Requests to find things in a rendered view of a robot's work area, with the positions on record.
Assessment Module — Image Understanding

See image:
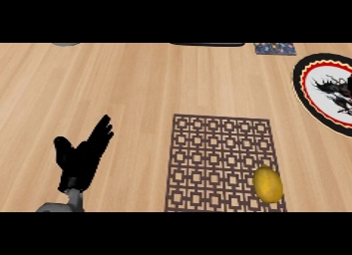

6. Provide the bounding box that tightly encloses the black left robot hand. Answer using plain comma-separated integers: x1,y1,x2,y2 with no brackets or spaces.
52,114,116,194

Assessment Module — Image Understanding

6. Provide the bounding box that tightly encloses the brown patterned placemat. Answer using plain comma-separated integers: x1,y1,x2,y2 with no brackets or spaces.
165,114,288,213

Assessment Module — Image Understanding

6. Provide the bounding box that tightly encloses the yellow sweet potato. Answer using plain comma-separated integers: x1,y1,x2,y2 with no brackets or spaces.
252,164,285,204

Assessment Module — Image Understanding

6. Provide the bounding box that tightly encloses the black red white plate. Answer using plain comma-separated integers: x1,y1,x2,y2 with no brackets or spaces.
292,52,352,140

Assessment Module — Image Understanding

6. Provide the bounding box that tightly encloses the grey flat object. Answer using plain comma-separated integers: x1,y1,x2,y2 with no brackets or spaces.
51,42,82,48

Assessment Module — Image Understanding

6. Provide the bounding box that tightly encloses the dark blue patterned box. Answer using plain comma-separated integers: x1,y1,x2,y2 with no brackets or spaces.
253,42,298,57

